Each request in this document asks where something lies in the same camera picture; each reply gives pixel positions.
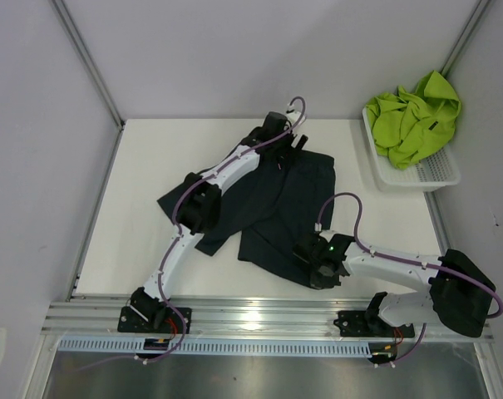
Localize right aluminium frame post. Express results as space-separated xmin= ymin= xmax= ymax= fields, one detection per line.
xmin=440 ymin=0 xmax=494 ymax=77

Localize lime green shorts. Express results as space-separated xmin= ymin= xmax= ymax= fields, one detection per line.
xmin=365 ymin=71 xmax=461 ymax=170

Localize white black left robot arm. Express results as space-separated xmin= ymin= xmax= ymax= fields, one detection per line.
xmin=129 ymin=106 xmax=306 ymax=333

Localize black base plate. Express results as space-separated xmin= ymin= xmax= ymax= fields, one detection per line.
xmin=333 ymin=310 xmax=415 ymax=338
xmin=117 ymin=306 xmax=192 ymax=334

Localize aluminium mounting rail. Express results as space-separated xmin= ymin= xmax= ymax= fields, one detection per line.
xmin=41 ymin=296 xmax=368 ymax=341

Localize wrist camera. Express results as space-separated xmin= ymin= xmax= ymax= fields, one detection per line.
xmin=314 ymin=223 xmax=336 ymax=242
xmin=285 ymin=105 xmax=305 ymax=129

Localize white plastic basket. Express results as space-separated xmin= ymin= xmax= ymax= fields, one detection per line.
xmin=362 ymin=108 xmax=461 ymax=192

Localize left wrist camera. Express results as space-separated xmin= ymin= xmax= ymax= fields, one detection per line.
xmin=285 ymin=105 xmax=305 ymax=129

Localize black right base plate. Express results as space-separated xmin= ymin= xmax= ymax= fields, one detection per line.
xmin=333 ymin=310 xmax=415 ymax=338

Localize aluminium frame post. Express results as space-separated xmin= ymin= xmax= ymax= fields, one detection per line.
xmin=49 ymin=0 xmax=124 ymax=131
xmin=440 ymin=0 xmax=494 ymax=77

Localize white slotted cable duct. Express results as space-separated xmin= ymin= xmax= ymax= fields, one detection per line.
xmin=57 ymin=335 xmax=372 ymax=358

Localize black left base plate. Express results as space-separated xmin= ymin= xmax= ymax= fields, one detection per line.
xmin=117 ymin=306 xmax=192 ymax=334

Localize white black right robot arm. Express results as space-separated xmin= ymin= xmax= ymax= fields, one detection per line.
xmin=293 ymin=230 xmax=496 ymax=337

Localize left aluminium frame post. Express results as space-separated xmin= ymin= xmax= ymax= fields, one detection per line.
xmin=49 ymin=0 xmax=124 ymax=131

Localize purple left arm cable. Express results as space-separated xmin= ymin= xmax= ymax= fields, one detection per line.
xmin=76 ymin=96 xmax=308 ymax=371

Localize dark navy shorts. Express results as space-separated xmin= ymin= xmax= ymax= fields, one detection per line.
xmin=156 ymin=149 xmax=338 ymax=288

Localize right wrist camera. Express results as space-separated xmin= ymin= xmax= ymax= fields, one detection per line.
xmin=314 ymin=223 xmax=336 ymax=242

